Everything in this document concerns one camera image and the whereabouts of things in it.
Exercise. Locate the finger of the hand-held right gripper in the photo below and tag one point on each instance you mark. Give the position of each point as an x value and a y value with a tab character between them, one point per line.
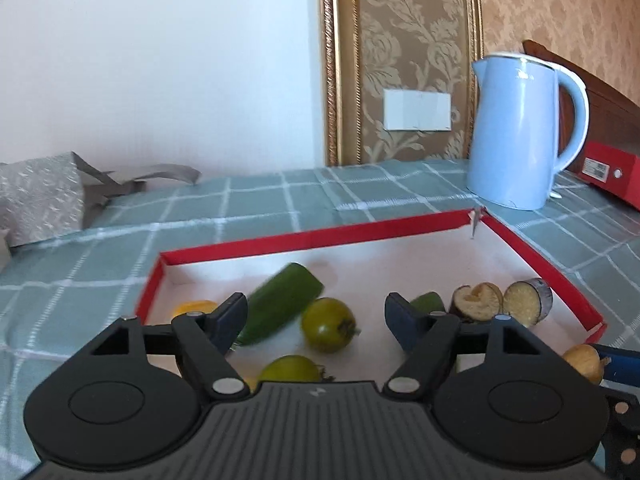
625	455
622	367

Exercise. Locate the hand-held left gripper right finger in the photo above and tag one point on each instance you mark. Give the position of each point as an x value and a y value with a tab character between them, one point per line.
400	320

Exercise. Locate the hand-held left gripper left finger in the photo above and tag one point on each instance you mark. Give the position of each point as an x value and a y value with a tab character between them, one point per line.
230	320

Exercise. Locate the green cucumber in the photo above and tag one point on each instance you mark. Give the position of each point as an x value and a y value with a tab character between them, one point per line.
430	302
285	300

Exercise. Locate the small brown potato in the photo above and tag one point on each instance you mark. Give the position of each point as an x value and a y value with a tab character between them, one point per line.
582	360

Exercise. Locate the red cardboard box tray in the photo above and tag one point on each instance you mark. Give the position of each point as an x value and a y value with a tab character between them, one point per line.
375	270

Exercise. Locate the green tomato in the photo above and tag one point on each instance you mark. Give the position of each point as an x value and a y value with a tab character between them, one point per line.
325	325
290	370

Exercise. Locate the eggplant piece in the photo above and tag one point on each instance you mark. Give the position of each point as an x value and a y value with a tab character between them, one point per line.
475	302
525	302

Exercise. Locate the green checked tablecloth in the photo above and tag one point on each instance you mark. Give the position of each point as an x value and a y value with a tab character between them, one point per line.
250	200

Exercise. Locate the flat red box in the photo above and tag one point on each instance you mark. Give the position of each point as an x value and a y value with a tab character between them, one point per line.
620	180

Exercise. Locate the light blue electric kettle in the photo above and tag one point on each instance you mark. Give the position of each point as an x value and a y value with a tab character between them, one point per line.
515	150

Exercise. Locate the grey patterned gift bag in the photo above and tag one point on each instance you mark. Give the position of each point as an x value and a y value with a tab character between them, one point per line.
40	195

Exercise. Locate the wooden chair back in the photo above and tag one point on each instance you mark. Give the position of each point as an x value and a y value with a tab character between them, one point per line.
615	115

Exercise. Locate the white wall switch panel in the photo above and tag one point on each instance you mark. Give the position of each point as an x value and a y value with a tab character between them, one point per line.
417	110

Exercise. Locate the gold wall frame moulding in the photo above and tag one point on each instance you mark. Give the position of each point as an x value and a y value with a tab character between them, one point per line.
334	85

